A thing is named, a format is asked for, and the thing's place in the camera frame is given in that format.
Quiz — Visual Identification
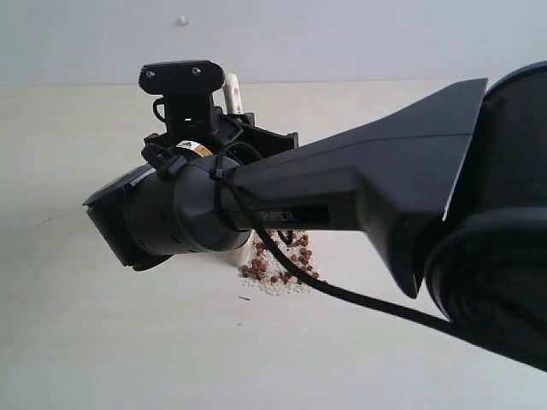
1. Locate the wide white bristle paintbrush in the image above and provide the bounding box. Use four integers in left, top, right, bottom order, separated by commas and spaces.
221, 73, 251, 268

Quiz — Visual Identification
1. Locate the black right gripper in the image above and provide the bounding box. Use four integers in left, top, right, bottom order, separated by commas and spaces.
141, 91, 298, 169

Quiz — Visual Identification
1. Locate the brown pellets and rice pile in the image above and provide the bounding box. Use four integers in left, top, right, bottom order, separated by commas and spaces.
237, 231, 325, 296

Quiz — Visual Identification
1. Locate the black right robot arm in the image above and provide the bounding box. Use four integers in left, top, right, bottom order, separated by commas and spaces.
85, 61, 546, 370

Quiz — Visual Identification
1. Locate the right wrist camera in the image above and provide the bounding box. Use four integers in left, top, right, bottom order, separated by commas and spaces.
138, 60, 225, 96

